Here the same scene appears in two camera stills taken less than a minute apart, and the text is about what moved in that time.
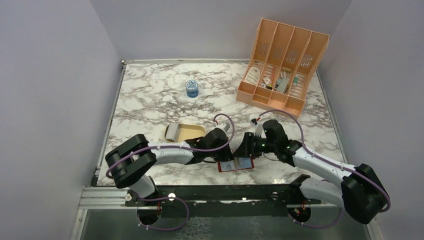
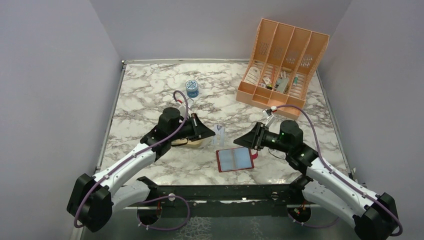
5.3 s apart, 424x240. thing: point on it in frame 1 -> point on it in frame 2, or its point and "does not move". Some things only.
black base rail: [259, 200] does not move
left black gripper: [227, 155] -> [199, 130]
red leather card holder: [236, 164] does not move
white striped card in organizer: [253, 75] does not move
